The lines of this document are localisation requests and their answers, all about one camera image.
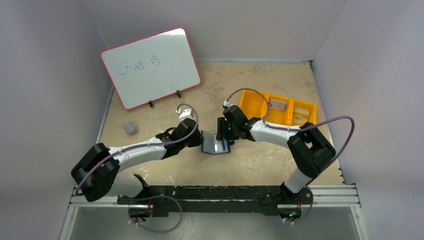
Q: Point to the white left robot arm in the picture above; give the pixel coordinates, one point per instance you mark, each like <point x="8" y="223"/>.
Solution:
<point x="96" y="172"/>

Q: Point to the card in middle bin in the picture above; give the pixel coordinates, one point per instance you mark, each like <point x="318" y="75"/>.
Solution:
<point x="277" y="105"/>

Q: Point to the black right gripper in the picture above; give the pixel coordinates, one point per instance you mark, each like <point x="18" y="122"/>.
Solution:
<point x="224" y="126"/>

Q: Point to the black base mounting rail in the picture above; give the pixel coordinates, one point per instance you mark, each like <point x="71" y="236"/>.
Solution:
<point x="269" y="200"/>

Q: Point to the blue leather card holder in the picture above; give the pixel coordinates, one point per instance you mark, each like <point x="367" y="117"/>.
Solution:
<point x="212" y="146"/>

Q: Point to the yellow plastic bin tray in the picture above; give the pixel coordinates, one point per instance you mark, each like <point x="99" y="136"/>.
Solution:
<point x="253" y="105"/>

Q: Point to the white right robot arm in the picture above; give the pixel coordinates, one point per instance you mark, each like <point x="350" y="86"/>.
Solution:
<point x="310" y="149"/>

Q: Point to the small clear plastic cup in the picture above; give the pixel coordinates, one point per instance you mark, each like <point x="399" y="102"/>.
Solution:
<point x="130" y="127"/>

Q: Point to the card in bin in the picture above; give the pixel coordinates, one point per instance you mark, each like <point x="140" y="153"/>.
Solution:
<point x="277" y="105"/>
<point x="300" y="116"/>

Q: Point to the pink framed whiteboard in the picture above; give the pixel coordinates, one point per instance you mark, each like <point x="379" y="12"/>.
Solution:
<point x="151" y="68"/>

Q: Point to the card in right bin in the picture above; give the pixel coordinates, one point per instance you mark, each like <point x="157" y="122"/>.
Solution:
<point x="300" y="116"/>

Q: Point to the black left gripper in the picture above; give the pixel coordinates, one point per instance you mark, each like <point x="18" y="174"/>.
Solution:
<point x="197" y="139"/>

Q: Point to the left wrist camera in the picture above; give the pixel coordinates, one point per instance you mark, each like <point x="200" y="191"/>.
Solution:
<point x="185" y="114"/>

